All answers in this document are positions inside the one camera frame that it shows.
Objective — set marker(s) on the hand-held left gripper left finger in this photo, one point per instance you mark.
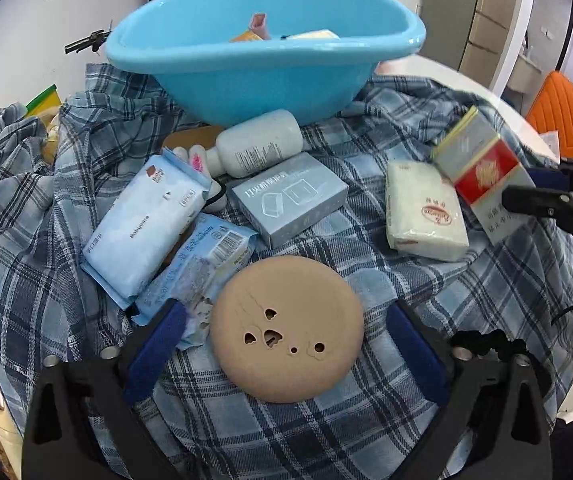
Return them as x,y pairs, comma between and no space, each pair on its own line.
156,355

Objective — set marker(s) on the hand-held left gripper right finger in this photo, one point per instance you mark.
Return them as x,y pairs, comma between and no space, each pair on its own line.
414,355

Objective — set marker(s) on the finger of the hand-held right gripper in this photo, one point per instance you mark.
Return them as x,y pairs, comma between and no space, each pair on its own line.
541,205
549,177

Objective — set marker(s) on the red and white carton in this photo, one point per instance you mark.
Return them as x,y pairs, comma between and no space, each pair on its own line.
486,175

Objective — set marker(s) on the tan round silicone case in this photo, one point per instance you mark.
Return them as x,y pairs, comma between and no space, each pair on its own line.
286,300

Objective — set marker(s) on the blue plastic basin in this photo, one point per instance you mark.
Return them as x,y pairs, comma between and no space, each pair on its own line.
246,85

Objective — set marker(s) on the pink pouch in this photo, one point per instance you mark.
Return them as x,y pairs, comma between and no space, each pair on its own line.
259,25

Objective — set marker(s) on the white printed paper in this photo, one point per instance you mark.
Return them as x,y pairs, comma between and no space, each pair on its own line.
550,144

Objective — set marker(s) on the orange chair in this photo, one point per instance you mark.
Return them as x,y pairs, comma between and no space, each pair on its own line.
566,110

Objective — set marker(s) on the blue barcode tissue pack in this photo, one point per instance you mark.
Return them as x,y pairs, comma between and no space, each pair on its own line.
201,260

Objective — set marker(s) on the white tissue pack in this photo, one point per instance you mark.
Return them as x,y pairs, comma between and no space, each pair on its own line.
421,210

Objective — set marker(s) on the blue plaid shirt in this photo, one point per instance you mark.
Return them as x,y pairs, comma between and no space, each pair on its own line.
316,435

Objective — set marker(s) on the light blue wet wipes pack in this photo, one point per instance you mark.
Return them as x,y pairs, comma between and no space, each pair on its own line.
136,230

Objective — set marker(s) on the beige refrigerator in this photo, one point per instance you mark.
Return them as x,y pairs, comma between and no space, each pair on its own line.
491,35

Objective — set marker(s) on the small white bunny toy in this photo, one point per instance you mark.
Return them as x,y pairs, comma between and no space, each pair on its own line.
196,160

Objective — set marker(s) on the grey-blue cardboard box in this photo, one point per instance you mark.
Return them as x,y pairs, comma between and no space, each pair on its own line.
286,200

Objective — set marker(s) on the brown cardboard piece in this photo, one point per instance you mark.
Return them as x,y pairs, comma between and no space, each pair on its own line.
191,137

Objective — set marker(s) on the white lotion bottle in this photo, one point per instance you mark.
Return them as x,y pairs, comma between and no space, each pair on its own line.
261,145

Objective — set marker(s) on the white flat box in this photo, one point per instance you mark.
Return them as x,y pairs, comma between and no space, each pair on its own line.
316,35

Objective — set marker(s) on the green and yellow box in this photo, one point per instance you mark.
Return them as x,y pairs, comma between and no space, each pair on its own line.
44,102

